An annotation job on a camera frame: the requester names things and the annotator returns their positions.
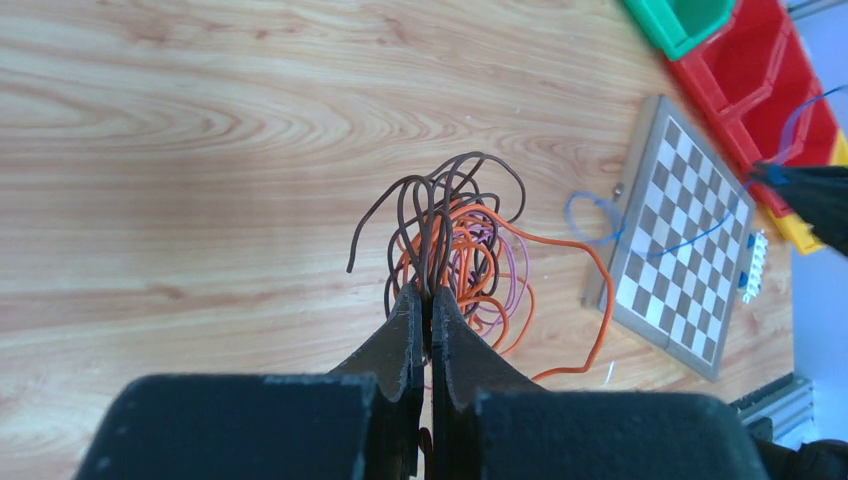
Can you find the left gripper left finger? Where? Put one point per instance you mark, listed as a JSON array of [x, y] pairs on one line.
[[359, 420]]

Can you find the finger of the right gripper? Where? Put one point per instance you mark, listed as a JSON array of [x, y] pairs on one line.
[[817, 194]]

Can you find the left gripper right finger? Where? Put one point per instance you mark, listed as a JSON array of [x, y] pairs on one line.
[[492, 422]]

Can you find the yellow plastic bin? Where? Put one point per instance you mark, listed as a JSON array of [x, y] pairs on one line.
[[792, 227]]

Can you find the red bin middle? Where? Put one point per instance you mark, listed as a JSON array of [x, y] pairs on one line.
[[793, 127]]

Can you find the red bin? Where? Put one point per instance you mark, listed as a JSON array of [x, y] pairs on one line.
[[750, 76], [793, 127]]

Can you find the white blue toy block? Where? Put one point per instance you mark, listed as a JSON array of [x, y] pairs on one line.
[[752, 265]]

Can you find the wooden chessboard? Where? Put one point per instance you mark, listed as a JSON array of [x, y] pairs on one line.
[[679, 222]]

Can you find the green plastic bin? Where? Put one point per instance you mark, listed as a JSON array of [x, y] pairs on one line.
[[676, 27]]

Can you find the aluminium frame rail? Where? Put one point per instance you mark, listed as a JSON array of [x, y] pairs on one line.
[[780, 412]]

